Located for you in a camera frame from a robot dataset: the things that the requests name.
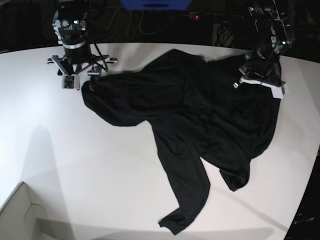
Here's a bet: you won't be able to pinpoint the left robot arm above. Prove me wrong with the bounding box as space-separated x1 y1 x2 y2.
233 0 295 99

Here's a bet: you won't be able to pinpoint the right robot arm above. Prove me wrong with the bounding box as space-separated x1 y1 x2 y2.
47 0 118 90

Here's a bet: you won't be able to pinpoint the tangled cables on floor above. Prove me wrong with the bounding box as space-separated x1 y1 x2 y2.
104 6 176 41

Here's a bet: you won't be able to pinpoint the black long-sleeve t-shirt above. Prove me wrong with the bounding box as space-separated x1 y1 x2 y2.
81 49 281 235

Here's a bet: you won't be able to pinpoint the blue box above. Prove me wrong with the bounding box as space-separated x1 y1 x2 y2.
120 0 192 11

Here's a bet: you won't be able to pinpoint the white cardboard box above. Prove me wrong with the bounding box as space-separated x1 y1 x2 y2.
0 182 50 240

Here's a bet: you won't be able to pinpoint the black power strip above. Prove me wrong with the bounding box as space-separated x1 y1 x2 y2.
188 12 245 23

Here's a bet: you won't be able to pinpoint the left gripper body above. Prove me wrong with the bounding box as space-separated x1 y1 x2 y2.
233 51 286 99

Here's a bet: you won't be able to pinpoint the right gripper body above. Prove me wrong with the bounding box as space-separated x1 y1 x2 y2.
47 55 118 90

